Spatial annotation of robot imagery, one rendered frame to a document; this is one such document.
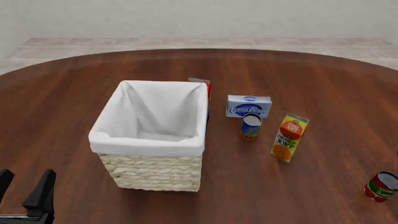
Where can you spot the blue cream cheese box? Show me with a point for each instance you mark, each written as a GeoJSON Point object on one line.
{"type": "Point", "coordinates": [247, 107]}

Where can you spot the red tomato sauce can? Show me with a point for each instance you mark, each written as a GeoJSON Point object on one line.
{"type": "Point", "coordinates": [380, 190]}

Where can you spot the orange juice carton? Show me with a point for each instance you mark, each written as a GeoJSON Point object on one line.
{"type": "Point", "coordinates": [289, 140]}

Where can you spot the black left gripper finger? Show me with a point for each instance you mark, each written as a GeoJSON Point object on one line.
{"type": "Point", "coordinates": [4, 180]}
{"type": "Point", "coordinates": [40, 193]}

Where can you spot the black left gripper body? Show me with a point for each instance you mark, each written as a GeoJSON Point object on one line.
{"type": "Point", "coordinates": [28, 219]}

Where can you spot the red carton behind basket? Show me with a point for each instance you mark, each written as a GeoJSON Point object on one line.
{"type": "Point", "coordinates": [209, 93]}

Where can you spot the white-lined wicker basket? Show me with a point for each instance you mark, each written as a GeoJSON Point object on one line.
{"type": "Point", "coordinates": [149, 149]}

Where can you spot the blue alphabet soup can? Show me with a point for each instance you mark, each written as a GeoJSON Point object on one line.
{"type": "Point", "coordinates": [250, 130]}

